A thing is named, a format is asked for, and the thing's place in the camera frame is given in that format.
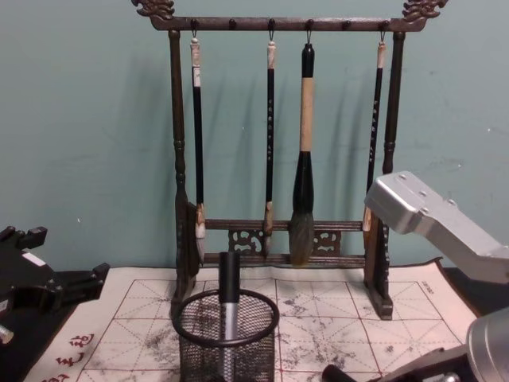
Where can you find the slim black calligraphy brush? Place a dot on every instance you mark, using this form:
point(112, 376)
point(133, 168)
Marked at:
point(375, 119)
point(270, 131)

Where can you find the white felt mat red grid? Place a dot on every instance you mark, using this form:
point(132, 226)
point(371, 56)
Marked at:
point(342, 330)

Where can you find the black and silver marker pen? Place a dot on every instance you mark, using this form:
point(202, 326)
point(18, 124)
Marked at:
point(229, 278)

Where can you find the dark wooden brush rack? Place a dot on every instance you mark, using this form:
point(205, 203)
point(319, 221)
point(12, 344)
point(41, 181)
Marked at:
point(177, 119)

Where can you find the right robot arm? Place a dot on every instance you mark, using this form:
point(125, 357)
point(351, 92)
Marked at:
point(437, 227)

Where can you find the large black and tan brush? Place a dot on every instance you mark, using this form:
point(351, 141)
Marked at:
point(306, 119)

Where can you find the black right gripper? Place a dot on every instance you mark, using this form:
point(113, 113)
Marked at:
point(431, 368)

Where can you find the black brush with white label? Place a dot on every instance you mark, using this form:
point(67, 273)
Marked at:
point(197, 131)

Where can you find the black mesh pen holder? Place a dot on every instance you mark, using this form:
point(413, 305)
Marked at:
point(228, 360)

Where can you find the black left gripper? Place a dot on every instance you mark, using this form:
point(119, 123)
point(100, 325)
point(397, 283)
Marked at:
point(18, 284)

